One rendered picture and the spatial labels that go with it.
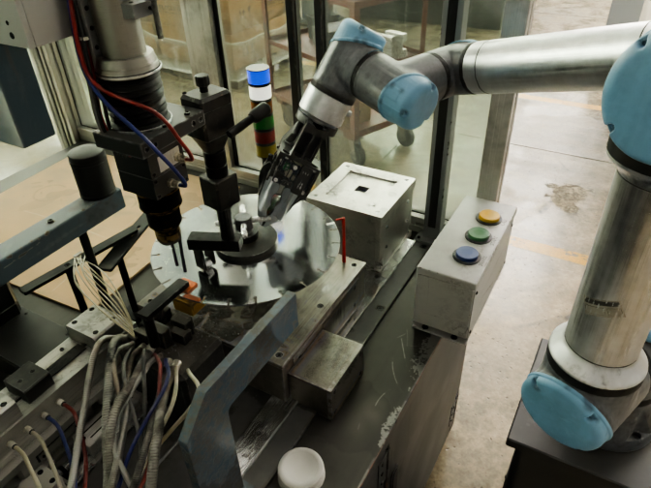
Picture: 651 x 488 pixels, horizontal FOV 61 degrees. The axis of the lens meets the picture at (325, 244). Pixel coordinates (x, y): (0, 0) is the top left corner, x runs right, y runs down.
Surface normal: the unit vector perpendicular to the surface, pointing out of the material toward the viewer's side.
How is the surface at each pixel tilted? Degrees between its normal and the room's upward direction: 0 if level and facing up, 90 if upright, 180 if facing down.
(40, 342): 0
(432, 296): 90
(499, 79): 110
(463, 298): 90
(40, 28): 90
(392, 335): 0
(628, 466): 0
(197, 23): 90
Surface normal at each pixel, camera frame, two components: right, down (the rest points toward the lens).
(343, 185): -0.03, -0.81
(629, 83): -0.77, 0.29
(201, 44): -0.49, 0.52
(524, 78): -0.65, 0.68
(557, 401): -0.76, 0.50
